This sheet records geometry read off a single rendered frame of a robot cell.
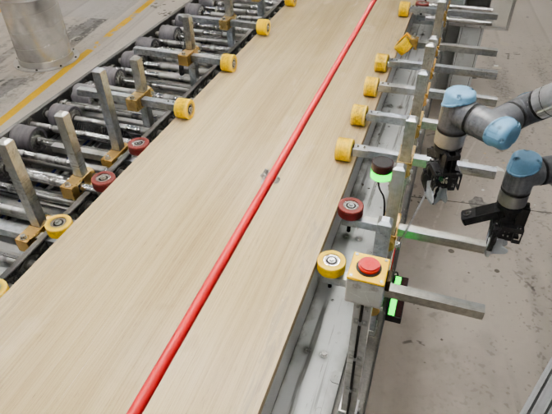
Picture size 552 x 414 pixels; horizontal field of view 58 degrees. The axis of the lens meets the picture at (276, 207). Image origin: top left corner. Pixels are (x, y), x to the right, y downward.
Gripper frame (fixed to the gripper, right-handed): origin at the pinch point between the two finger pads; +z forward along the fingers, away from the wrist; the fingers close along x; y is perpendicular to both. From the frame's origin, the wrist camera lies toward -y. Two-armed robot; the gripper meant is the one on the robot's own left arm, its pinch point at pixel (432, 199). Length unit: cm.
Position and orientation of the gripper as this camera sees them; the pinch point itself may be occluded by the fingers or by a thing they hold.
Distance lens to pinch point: 152.0
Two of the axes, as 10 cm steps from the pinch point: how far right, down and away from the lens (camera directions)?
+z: 0.2, 7.7, 6.4
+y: 0.2, 6.4, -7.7
